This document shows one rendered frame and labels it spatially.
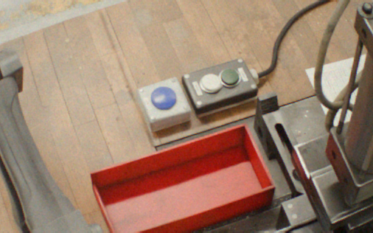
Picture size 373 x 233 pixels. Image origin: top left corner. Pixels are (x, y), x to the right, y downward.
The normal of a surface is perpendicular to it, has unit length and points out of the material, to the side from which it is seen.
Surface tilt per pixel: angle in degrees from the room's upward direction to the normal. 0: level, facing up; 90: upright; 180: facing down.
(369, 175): 0
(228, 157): 0
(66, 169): 0
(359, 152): 90
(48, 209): 19
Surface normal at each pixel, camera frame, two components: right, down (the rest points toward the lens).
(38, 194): 0.18, -0.27
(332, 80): 0.04, -0.52
